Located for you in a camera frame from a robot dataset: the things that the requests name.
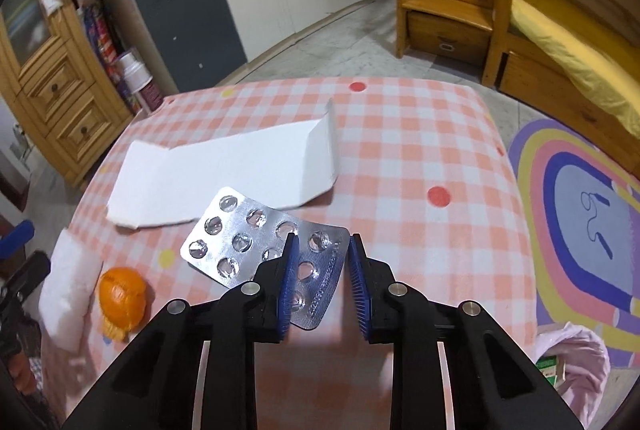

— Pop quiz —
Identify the silver pill blister pack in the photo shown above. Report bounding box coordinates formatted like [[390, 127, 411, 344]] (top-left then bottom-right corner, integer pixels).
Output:
[[180, 187, 350, 330]]

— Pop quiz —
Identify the pink trash bag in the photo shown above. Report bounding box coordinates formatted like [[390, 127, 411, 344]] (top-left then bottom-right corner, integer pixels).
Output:
[[533, 323, 611, 429]]

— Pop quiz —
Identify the green medicine box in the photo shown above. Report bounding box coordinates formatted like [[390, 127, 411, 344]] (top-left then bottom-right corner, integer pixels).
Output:
[[536, 355, 565, 388]]

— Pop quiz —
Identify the orange peel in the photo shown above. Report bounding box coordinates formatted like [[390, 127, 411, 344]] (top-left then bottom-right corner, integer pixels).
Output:
[[98, 267, 148, 342]]

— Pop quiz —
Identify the wooden drawer cabinet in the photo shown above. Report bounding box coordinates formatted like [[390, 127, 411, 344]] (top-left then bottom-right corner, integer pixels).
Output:
[[1, 0, 134, 188]]

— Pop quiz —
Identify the white spray bottle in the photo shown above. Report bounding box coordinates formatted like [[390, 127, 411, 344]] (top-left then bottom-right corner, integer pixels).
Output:
[[116, 49, 164, 113]]

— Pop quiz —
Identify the rainbow floor rug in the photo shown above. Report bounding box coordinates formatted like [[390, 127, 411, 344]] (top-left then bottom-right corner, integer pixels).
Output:
[[509, 120, 639, 368]]

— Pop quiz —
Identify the pink checkered tablecloth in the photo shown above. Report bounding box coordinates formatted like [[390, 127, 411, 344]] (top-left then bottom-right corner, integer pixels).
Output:
[[42, 78, 537, 429]]

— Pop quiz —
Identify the white flattened cardboard box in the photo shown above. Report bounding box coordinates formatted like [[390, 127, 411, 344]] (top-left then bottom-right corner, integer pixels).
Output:
[[106, 101, 340, 229]]

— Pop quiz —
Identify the wooden bed with yellow sheet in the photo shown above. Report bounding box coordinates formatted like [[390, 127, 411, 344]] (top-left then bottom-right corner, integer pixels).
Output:
[[496, 0, 639, 175]]

